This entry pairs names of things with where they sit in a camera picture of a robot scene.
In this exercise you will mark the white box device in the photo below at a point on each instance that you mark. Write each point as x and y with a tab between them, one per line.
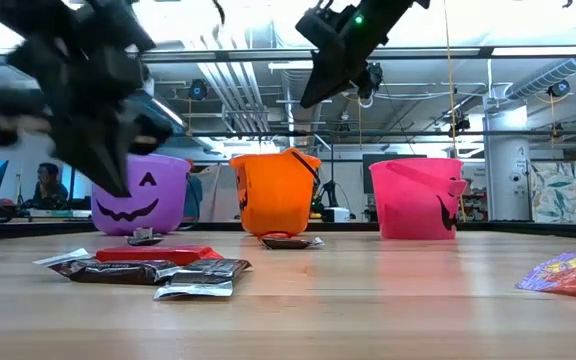
336	215

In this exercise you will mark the white round column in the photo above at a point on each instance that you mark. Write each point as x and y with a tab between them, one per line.
508	165

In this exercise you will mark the black horizontal background rail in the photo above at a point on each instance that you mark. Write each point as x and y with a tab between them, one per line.
393	133

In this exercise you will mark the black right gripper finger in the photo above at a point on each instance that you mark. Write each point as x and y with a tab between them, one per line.
330	75

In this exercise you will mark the black frame crossbeam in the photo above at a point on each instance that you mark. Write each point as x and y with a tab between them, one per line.
468	52

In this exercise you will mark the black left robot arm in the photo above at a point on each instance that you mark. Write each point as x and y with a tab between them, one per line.
108	25

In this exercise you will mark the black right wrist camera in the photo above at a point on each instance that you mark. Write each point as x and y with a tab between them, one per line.
318	25

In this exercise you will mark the orange pumpkin face bucket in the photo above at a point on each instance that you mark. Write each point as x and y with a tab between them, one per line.
273	195

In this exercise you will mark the purple yellow Sour Patch bag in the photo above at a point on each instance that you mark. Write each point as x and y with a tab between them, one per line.
568	277

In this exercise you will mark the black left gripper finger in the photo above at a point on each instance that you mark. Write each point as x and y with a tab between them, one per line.
103	165

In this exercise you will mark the white ceiling light strip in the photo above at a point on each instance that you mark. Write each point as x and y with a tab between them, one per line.
288	66

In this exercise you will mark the black hanging camera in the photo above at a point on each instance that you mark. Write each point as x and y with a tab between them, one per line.
374	82

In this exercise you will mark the purple pumpkin face bucket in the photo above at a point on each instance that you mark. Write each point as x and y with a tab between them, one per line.
163	200

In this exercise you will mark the pink pumpkin face bucket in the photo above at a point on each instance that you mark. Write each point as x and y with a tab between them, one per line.
408	200

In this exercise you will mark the leaf patterned partition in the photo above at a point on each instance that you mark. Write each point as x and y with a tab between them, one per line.
563	195

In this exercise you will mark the silver ventilation duct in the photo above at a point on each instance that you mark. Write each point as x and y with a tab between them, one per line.
298	120

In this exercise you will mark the red KitKat candy bar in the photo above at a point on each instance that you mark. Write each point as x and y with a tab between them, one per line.
158	254

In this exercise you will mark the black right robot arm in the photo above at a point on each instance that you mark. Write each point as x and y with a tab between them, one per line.
420	3

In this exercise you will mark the black dome ceiling camera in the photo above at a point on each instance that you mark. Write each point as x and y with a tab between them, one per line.
198	89

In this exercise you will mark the person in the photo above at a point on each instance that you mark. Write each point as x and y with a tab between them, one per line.
48	192

